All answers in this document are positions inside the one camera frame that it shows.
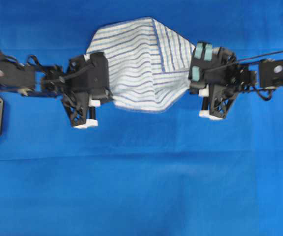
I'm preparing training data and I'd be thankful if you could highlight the right wrist camera teal tape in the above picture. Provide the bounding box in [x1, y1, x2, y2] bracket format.
[188, 42, 221, 89]

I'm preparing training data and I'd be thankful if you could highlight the white blue striped towel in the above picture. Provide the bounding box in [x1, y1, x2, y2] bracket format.
[87, 17, 195, 112]

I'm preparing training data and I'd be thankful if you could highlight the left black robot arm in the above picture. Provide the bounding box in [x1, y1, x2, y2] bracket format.
[0, 50, 110, 129]

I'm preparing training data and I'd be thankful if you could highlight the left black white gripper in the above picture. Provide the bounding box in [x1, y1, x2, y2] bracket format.
[41, 55, 101, 129]

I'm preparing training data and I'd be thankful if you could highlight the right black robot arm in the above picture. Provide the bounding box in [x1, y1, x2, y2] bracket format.
[188, 43, 283, 120]

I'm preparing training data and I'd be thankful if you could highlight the blue table cloth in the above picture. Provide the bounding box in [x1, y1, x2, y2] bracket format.
[0, 0, 283, 236]

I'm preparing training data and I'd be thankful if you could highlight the right black camera cable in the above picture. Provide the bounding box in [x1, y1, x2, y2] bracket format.
[205, 48, 283, 74]

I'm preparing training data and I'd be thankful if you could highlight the left black camera cable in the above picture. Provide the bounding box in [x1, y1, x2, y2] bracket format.
[43, 64, 94, 84]

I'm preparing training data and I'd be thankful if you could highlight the black camera cable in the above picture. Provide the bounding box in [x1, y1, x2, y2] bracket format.
[43, 64, 94, 84]
[205, 48, 283, 74]

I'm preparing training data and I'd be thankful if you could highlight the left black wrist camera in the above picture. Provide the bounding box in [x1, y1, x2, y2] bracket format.
[67, 52, 112, 104]

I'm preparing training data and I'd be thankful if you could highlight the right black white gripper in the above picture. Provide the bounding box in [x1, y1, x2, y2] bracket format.
[189, 47, 257, 120]

